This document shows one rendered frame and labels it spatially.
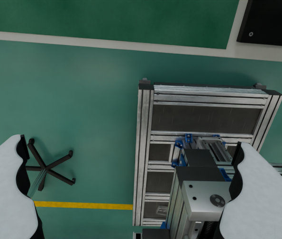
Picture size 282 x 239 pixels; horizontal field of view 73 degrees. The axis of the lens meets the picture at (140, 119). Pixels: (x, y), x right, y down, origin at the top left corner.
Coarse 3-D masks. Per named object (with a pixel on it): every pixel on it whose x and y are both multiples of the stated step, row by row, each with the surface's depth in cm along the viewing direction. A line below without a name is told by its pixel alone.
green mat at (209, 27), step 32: (0, 0) 43; (32, 0) 43; (64, 0) 43; (96, 0) 43; (128, 0) 43; (160, 0) 43; (192, 0) 43; (224, 0) 43; (32, 32) 46; (64, 32) 46; (96, 32) 46; (128, 32) 46; (160, 32) 46; (192, 32) 47; (224, 32) 47
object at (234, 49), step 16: (240, 0) 44; (240, 16) 45; (0, 32) 46; (112, 48) 48; (128, 48) 48; (144, 48) 48; (160, 48) 48; (176, 48) 48; (192, 48) 48; (208, 48) 49; (240, 48) 49; (256, 48) 49; (272, 48) 49
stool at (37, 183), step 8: (32, 144) 146; (32, 152) 148; (72, 152) 155; (40, 160) 152; (56, 160) 154; (64, 160) 152; (32, 168) 156; (40, 168) 156; (48, 168) 156; (40, 176) 148; (56, 176) 160; (32, 184) 141; (40, 184) 164; (72, 184) 165; (32, 192) 135
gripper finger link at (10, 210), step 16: (16, 144) 10; (0, 160) 9; (16, 160) 9; (0, 176) 8; (16, 176) 8; (0, 192) 7; (16, 192) 7; (0, 208) 7; (16, 208) 7; (32, 208) 7; (0, 224) 6; (16, 224) 6; (32, 224) 6
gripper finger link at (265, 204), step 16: (240, 144) 11; (240, 160) 10; (256, 160) 10; (240, 176) 9; (256, 176) 9; (272, 176) 9; (240, 192) 8; (256, 192) 8; (272, 192) 8; (224, 208) 7; (240, 208) 7; (256, 208) 7; (272, 208) 7; (224, 224) 6; (240, 224) 7; (256, 224) 7; (272, 224) 7
